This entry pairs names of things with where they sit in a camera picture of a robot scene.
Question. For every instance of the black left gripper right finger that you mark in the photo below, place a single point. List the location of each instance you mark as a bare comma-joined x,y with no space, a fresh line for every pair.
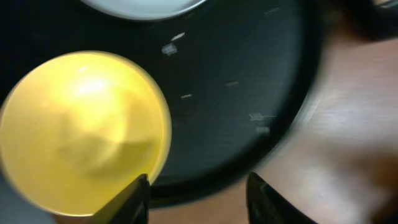
267,206

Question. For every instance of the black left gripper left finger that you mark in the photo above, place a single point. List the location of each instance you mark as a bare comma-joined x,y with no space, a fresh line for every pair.
130,206

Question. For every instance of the yellow bowl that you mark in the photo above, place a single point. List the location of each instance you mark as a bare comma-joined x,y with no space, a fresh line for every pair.
79,128

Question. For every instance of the round black tray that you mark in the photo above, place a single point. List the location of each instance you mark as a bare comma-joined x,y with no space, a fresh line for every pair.
234,74

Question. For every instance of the grey round plate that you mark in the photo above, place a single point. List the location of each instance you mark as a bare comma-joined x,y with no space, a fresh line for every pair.
143,10

